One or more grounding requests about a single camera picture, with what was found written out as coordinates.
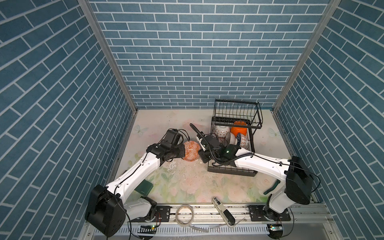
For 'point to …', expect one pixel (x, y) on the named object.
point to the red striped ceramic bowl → (230, 139)
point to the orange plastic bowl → (235, 130)
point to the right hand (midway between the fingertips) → (199, 149)
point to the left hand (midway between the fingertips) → (184, 150)
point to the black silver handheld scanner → (224, 213)
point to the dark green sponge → (144, 188)
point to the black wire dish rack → (232, 121)
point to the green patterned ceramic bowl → (221, 131)
